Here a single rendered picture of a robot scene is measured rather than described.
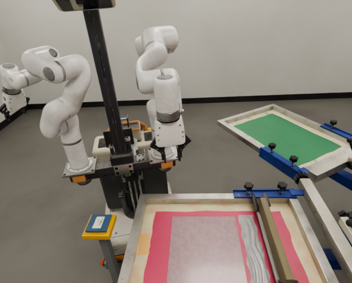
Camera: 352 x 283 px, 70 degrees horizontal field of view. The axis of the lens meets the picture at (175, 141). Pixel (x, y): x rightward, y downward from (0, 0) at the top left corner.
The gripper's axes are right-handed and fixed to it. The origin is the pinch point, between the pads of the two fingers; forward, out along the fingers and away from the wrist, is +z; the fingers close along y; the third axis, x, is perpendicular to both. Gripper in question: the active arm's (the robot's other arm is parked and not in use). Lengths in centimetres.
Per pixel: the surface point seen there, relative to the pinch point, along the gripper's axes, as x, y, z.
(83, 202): -137, 84, 138
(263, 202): -1, -39, 33
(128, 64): -389, 20, 57
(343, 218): 16, -65, 31
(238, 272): 21, -20, 43
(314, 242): 18, -53, 40
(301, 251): 18, -48, 43
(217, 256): 13.4, -13.8, 43.4
